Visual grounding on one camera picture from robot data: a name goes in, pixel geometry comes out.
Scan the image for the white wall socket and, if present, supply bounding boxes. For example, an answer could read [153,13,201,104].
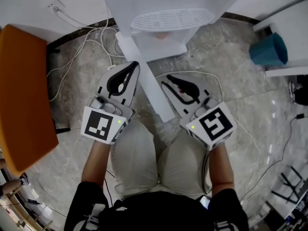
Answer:
[48,0,65,14]

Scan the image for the black frame chair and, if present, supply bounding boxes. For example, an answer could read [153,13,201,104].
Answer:
[271,166,308,204]

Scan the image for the blue trash bin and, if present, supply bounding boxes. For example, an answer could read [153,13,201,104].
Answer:
[249,32,289,66]

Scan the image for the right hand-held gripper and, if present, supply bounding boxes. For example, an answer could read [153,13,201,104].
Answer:
[160,74,237,151]

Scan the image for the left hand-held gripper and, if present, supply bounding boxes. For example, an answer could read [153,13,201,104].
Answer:
[80,61,141,145]

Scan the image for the person's right forearm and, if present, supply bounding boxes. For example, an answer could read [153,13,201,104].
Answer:
[208,142,235,194]

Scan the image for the white sink cabinet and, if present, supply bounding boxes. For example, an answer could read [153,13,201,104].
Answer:
[252,0,308,78]

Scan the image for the person's left forearm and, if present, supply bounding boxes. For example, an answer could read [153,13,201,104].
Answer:
[81,138,112,192]

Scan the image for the black floor cable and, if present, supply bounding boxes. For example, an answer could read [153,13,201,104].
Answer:
[240,114,308,202]

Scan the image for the person's black shirt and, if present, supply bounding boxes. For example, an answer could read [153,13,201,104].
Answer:
[64,181,250,231]

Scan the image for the tangled white power cable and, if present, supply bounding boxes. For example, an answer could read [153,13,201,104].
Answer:
[47,6,126,102]

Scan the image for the person's beige trousers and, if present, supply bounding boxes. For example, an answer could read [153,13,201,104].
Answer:
[110,119,212,201]

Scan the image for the orange sofa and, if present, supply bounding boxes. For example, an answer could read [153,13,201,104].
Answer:
[0,24,71,177]

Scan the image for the white drip tray grille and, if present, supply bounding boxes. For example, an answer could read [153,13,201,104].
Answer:
[131,8,216,32]

